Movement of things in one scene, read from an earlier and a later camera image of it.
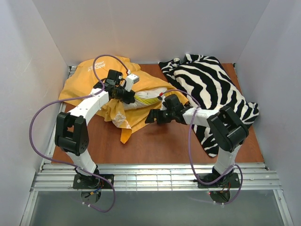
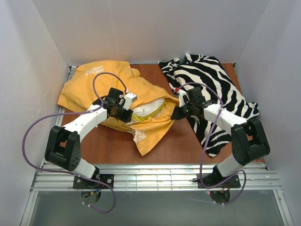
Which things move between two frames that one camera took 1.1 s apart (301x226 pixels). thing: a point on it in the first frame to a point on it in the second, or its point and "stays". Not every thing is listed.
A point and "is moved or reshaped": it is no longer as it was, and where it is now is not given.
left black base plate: (92, 181) stays
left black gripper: (128, 96) to (125, 114)
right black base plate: (232, 181) stays
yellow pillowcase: (88, 76) is moved or reshaped
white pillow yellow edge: (145, 96) to (143, 111)
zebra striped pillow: (206, 84) stays
